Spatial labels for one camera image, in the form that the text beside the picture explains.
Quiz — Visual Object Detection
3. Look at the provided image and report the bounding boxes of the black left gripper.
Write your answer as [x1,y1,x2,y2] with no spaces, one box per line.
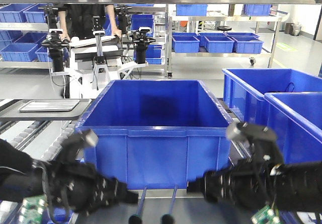
[48,160,138,214]

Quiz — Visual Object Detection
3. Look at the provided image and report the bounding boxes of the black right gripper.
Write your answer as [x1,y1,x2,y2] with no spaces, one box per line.
[187,158,274,210]

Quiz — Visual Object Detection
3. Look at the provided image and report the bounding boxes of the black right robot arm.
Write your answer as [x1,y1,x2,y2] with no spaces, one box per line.
[187,159,321,212]

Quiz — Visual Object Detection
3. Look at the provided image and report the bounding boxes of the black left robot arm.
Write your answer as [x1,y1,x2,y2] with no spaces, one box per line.
[1,139,138,214]

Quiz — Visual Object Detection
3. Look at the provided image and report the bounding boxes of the silver baking tray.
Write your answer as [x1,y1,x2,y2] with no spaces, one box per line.
[18,99,80,112]

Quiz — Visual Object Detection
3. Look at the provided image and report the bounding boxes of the blue bin far right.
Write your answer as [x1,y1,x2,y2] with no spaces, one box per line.
[264,92,321,164]

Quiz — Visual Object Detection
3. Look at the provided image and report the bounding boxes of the large blue plastic bin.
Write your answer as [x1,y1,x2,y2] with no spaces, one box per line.
[75,80,232,190]

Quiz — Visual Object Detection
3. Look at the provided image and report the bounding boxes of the blue bin at right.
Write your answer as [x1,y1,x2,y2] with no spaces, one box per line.
[222,68,321,125]

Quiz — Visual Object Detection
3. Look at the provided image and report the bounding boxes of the grey shelf platform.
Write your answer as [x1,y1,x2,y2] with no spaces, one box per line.
[1,99,92,121]

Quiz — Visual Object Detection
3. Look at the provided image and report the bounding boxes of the white robot workstation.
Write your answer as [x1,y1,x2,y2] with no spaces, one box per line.
[42,5,155,99]

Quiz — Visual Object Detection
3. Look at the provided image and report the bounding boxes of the person in black shirt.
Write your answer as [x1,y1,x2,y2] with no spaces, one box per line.
[56,4,122,41]

